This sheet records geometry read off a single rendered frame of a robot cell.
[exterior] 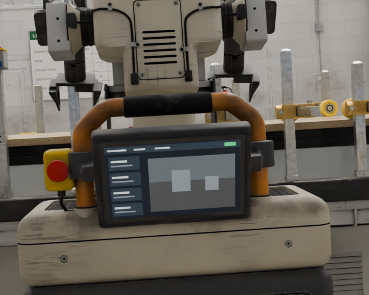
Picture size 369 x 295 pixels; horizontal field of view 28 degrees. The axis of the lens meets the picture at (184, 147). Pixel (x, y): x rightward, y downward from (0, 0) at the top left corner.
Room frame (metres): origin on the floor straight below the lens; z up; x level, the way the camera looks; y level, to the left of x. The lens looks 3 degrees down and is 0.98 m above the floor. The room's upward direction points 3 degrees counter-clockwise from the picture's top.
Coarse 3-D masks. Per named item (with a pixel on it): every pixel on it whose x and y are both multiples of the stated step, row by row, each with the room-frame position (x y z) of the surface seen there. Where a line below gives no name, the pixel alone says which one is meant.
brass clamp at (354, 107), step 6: (348, 102) 2.58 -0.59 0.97; (354, 102) 2.58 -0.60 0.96; (360, 102) 2.58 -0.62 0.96; (366, 102) 2.58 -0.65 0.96; (348, 108) 2.58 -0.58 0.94; (354, 108) 2.58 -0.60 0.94; (360, 108) 2.58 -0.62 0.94; (366, 108) 2.58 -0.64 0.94; (348, 114) 2.59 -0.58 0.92; (354, 114) 2.58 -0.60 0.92; (360, 114) 2.58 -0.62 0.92
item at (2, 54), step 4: (0, 48) 2.53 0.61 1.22; (0, 52) 2.53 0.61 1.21; (4, 52) 2.55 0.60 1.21; (0, 56) 2.53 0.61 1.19; (4, 56) 2.54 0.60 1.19; (0, 60) 2.53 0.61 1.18; (4, 60) 2.54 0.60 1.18; (4, 64) 2.54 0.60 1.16; (0, 68) 2.54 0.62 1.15; (4, 68) 2.55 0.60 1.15
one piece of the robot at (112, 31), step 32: (96, 0) 1.58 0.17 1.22; (128, 0) 1.58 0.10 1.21; (160, 0) 1.58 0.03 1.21; (192, 0) 1.58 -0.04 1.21; (96, 32) 1.57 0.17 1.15; (128, 32) 1.57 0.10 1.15; (160, 32) 1.58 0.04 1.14; (192, 32) 1.57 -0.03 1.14; (224, 32) 1.67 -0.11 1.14; (128, 64) 1.56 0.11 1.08; (160, 64) 1.56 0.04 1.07; (192, 64) 1.57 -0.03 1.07
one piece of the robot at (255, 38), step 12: (252, 0) 1.66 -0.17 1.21; (264, 0) 1.66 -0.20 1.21; (252, 12) 1.65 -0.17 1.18; (264, 12) 1.66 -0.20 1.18; (252, 24) 1.65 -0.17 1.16; (264, 24) 1.65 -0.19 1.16; (252, 36) 1.65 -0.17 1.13; (264, 36) 1.65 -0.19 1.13; (240, 48) 1.74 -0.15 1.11; (252, 48) 1.71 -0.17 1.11
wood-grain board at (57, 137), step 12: (276, 120) 3.35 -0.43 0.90; (300, 120) 3.10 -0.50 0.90; (312, 120) 2.98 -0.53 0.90; (324, 120) 2.87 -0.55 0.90; (336, 120) 2.79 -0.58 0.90; (348, 120) 2.79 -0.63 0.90; (60, 132) 3.40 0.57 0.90; (12, 144) 2.75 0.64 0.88; (24, 144) 2.76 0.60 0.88; (36, 144) 2.76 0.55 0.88; (48, 144) 2.76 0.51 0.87
